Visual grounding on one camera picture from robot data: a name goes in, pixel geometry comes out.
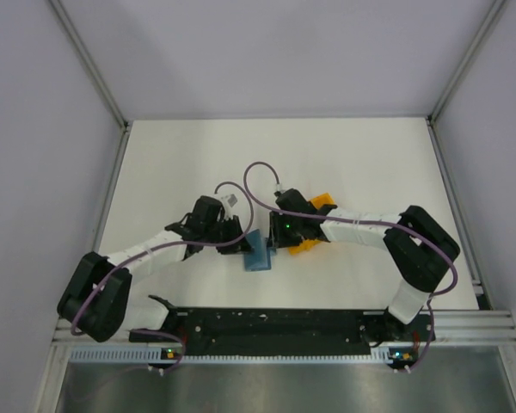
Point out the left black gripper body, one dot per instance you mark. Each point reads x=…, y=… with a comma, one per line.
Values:
x=224, y=231

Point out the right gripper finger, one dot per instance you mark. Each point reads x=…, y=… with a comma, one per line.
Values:
x=295, y=240
x=274, y=230

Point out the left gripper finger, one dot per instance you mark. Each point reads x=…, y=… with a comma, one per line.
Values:
x=245, y=245
x=192, y=250

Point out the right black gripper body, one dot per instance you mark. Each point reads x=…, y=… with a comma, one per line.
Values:
x=291, y=226

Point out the blue leather card holder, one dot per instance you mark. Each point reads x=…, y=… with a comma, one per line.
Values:
x=260, y=258

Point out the orange plastic card stand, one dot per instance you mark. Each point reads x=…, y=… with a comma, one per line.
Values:
x=307, y=244

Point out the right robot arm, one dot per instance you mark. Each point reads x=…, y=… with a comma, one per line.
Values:
x=421, y=249

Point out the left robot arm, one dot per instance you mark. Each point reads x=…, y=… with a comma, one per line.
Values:
x=98, y=301

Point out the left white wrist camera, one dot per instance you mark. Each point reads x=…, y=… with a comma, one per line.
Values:
x=228, y=202

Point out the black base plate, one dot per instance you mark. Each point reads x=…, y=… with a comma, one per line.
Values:
x=273, y=345

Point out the grey cable duct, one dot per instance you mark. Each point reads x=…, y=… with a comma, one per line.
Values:
x=163, y=356

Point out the aluminium frame rail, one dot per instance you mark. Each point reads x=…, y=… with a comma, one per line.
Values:
x=473, y=327

